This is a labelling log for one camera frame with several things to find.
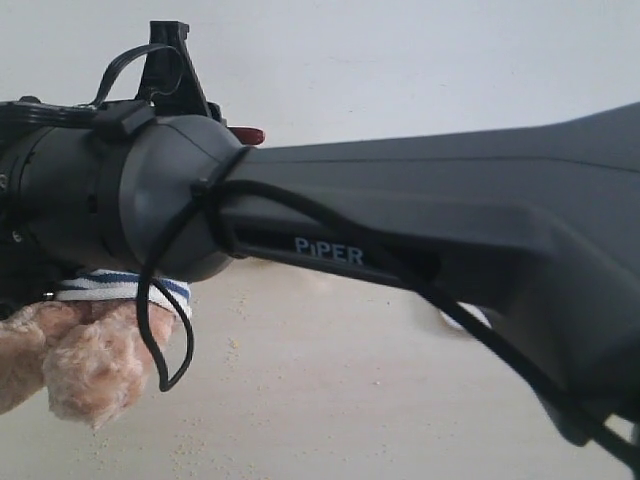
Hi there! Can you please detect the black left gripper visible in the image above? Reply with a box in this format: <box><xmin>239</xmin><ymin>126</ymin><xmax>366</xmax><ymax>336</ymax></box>
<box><xmin>1</xmin><ymin>261</ymin><xmax>62</xmax><ymax>320</ymax></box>

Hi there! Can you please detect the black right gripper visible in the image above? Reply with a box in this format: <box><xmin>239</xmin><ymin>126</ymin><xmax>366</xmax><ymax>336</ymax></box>
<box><xmin>1</xmin><ymin>100</ymin><xmax>130</xmax><ymax>269</ymax></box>

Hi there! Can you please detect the tan teddy bear striped sweater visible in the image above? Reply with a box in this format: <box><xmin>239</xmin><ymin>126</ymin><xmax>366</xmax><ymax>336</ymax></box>
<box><xmin>0</xmin><ymin>267</ymin><xmax>194</xmax><ymax>431</ymax></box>

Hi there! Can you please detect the dark red wooden spoon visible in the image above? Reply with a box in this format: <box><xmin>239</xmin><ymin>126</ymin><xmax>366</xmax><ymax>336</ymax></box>
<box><xmin>229</xmin><ymin>126</ymin><xmax>266</xmax><ymax>146</ymax></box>

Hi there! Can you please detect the black Piper right robot arm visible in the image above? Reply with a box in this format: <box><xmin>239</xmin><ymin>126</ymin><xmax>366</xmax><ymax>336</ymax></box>
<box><xmin>1</xmin><ymin>100</ymin><xmax>639</xmax><ymax>465</ymax></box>

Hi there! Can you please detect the white rectangular plastic tray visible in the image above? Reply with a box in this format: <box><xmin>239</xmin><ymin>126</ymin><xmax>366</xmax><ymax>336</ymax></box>
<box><xmin>439</xmin><ymin>304</ymin><xmax>494</xmax><ymax>334</ymax></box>

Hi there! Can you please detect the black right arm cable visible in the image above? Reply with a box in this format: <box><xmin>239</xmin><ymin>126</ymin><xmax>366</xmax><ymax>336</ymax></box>
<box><xmin>0</xmin><ymin>42</ymin><xmax>640</xmax><ymax>461</ymax></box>

